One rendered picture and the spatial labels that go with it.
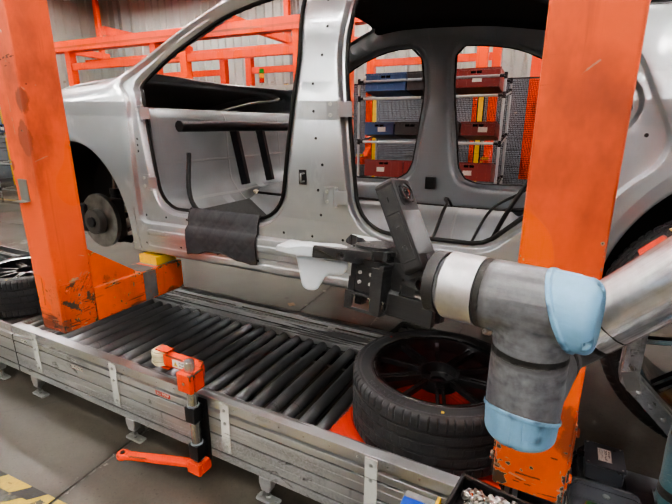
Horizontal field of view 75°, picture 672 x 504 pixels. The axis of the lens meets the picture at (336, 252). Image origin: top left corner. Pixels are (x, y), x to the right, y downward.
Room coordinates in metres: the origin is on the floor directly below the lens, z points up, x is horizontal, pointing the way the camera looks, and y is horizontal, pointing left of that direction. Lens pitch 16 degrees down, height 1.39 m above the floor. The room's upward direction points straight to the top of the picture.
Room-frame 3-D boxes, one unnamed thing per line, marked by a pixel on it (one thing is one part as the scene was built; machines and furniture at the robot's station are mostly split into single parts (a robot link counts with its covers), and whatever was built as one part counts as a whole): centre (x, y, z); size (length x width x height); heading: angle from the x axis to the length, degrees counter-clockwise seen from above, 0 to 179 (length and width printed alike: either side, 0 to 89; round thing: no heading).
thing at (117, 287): (2.13, 1.05, 0.69); 0.52 x 0.17 x 0.35; 152
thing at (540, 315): (0.41, -0.20, 1.21); 0.11 x 0.08 x 0.09; 52
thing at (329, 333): (2.26, 0.22, 0.28); 2.47 x 0.06 x 0.22; 62
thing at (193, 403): (1.46, 0.55, 0.30); 0.09 x 0.05 x 0.50; 62
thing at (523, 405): (0.42, -0.21, 1.12); 0.11 x 0.08 x 0.11; 142
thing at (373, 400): (1.49, -0.40, 0.39); 0.66 x 0.66 x 0.24
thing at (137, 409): (1.90, 0.41, 0.14); 2.47 x 0.85 x 0.27; 62
